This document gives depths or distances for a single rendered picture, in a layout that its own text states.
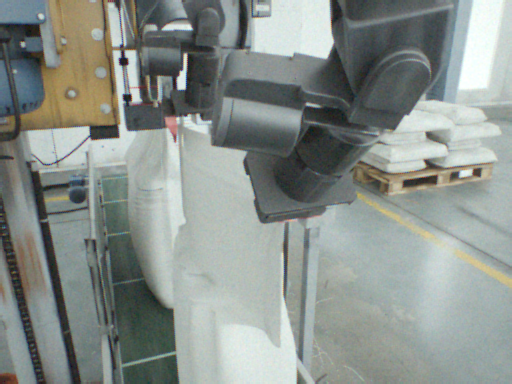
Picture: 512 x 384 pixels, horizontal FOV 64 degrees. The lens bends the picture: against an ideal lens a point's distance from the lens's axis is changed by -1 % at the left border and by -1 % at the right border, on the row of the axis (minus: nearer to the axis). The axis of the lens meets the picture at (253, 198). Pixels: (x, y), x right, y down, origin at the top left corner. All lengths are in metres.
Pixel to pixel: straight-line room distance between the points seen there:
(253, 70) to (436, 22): 0.11
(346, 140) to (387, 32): 0.08
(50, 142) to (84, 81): 2.83
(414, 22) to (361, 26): 0.03
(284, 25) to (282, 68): 4.47
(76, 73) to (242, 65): 0.65
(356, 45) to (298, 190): 0.16
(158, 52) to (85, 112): 0.27
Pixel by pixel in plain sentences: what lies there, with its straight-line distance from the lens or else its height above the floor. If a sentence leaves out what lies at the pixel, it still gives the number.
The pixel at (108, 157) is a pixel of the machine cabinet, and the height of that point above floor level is 0.25.
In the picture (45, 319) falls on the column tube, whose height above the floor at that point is 0.55.
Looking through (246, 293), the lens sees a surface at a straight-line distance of 0.60.
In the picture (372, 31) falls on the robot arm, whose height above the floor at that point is 1.20.
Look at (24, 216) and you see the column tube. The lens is 1.05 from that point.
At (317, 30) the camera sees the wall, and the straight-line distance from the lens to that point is 5.63.
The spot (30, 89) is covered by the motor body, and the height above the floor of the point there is 1.12.
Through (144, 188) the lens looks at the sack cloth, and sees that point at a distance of 1.24.
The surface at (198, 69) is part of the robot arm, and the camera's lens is 0.72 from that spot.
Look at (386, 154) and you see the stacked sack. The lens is 3.48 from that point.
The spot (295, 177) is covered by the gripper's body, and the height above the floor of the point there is 1.08.
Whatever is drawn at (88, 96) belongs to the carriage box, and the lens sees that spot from 0.92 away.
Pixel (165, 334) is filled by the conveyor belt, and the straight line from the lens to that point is 1.30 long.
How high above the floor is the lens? 1.19
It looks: 21 degrees down
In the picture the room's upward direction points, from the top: straight up
